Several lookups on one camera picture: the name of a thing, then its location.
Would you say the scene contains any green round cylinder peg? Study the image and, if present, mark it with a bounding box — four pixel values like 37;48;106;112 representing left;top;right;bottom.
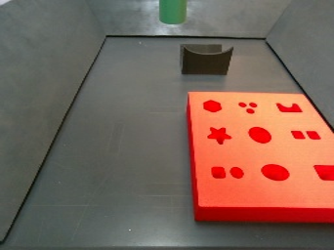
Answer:
159;0;189;24

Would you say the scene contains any dark grey curved block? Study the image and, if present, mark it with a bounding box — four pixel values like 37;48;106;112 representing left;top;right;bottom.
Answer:
181;44;234;75

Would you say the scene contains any red foam shape board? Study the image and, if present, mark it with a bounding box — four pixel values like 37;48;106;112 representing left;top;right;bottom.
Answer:
187;92;334;223

